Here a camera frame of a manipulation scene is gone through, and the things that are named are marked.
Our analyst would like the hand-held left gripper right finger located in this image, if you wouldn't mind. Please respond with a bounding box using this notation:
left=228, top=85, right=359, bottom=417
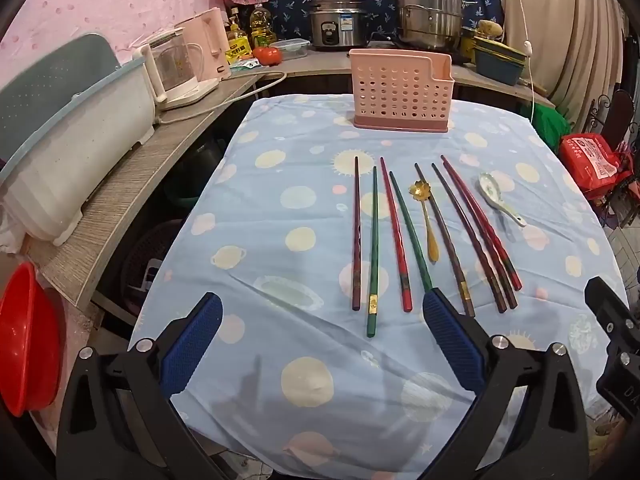
left=422, top=287, right=591, bottom=480

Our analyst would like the white glass electric kettle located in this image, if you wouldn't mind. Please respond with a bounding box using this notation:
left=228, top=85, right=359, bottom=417
left=139, top=32, right=221, bottom=111

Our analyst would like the white cable with switch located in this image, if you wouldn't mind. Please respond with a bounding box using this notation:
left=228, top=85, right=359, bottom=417
left=510, top=0, right=538, bottom=116

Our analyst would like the green chopstick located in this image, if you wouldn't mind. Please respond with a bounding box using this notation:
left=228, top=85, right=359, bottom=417
left=389, top=171, right=434, bottom=295
left=366, top=166, right=379, bottom=338

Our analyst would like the blue printed tablecloth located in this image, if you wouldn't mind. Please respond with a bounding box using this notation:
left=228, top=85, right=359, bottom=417
left=127, top=92, right=631, bottom=480

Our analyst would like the pink plastic utensil basket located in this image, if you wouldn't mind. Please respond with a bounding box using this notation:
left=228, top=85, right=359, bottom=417
left=348, top=48, right=455, bottom=133

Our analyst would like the green plastic bag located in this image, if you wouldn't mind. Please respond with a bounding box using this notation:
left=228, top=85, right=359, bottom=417
left=530, top=102, right=571, bottom=153

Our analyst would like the pink thermos jug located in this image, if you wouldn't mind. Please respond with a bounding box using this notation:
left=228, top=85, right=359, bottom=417
left=172, top=7, right=233, bottom=81

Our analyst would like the dark maroon chopstick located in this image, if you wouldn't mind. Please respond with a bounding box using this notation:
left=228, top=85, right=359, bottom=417
left=352, top=156, right=362, bottom=312

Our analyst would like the steel steamer pot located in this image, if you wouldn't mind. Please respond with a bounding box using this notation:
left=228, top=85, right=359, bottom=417
left=395, top=0, right=478, bottom=51

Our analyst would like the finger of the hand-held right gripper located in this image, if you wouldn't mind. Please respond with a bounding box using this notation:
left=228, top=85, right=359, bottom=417
left=584, top=276, right=640, bottom=348

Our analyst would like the red plastic bag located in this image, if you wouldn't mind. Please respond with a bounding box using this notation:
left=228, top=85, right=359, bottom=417
left=557, top=132, right=633, bottom=201

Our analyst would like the red plastic basin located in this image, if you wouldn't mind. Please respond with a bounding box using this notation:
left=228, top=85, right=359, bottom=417
left=0, top=261, right=63, bottom=418

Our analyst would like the dark brown chopstick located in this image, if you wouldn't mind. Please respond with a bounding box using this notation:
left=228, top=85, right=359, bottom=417
left=414, top=163, right=476, bottom=318
left=431, top=162, right=507, bottom=314

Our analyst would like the gold flower spoon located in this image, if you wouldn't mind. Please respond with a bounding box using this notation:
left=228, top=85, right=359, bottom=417
left=409, top=181, right=441, bottom=263

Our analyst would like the white dish drainer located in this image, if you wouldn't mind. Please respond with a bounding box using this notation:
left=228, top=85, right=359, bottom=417
left=0, top=32, right=156, bottom=247

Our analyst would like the yellow label bottle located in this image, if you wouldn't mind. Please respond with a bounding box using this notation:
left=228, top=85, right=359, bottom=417
left=226, top=8, right=252, bottom=58

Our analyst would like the cooking oil bottle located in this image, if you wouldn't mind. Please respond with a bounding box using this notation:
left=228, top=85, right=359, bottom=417
left=248, top=4, right=276, bottom=50

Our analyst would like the clear food container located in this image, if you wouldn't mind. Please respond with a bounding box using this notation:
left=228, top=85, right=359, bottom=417
left=272, top=38, right=311, bottom=58

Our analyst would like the blue basin with yellow strainer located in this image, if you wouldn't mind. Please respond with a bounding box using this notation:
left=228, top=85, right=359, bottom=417
left=472, top=35, right=526, bottom=61
left=474, top=50, right=528, bottom=86

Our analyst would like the beige curtain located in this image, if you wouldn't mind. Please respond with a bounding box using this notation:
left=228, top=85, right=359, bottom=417
left=500, top=0, right=631, bottom=116

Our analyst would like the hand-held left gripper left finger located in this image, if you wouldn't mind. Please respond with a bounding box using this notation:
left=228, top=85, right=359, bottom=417
left=56, top=291, right=223, bottom=480

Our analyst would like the white ceramic spoon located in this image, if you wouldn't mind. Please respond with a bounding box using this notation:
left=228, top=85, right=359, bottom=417
left=477, top=172, right=527, bottom=228

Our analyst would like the steel rice cooker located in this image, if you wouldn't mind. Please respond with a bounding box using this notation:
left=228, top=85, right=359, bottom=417
left=306, top=0, right=368, bottom=52

